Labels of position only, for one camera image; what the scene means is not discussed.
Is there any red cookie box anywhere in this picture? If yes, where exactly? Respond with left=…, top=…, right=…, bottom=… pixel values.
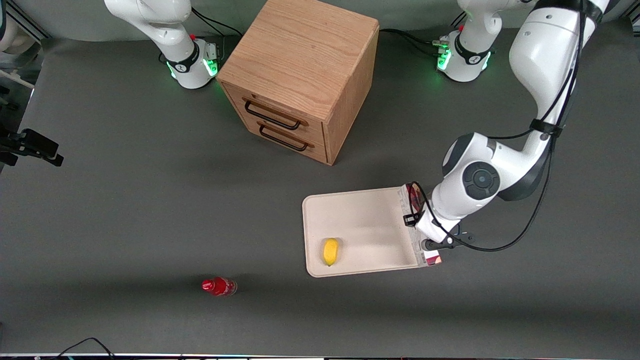
left=398, top=182, right=444, bottom=269

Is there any short black drawer handle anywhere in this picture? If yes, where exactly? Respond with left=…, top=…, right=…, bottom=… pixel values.
left=258, top=124, right=309, bottom=152

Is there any black cable at right arm base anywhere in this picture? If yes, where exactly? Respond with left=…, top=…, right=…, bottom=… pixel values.
left=191, top=7, right=244, bottom=39

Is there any long black drawer handle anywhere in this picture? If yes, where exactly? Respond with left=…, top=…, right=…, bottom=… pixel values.
left=243, top=100, right=303, bottom=131

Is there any thin black table-edge cable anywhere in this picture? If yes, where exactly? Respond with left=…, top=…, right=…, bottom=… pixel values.
left=49, top=337, right=117, bottom=360

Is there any black camera on clamp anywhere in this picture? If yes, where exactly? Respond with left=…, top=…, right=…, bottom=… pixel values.
left=0, top=128, right=65, bottom=168

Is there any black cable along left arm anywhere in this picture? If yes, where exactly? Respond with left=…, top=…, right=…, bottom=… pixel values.
left=407, top=0, right=587, bottom=253

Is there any beige rectangular tray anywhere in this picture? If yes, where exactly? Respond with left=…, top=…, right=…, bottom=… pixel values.
left=302, top=186, right=422, bottom=278

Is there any red plastic bottle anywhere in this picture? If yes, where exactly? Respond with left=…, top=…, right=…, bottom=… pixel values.
left=201, top=276, right=238, bottom=297

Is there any yellow lemon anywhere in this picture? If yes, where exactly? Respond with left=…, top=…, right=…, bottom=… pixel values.
left=323, top=238, right=340, bottom=267

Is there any white rounded machine housing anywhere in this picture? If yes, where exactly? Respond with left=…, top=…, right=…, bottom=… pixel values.
left=0, top=0, right=42, bottom=57

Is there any wooden two-drawer cabinet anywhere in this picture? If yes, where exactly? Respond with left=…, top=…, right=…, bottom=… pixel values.
left=216, top=0, right=380, bottom=166

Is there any black cable at left arm base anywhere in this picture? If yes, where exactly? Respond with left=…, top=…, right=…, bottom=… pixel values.
left=378, top=28, right=442, bottom=59

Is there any black cable at arm base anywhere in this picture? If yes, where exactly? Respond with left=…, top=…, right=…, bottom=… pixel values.
left=378, top=28, right=442, bottom=59
left=191, top=7, right=244, bottom=39

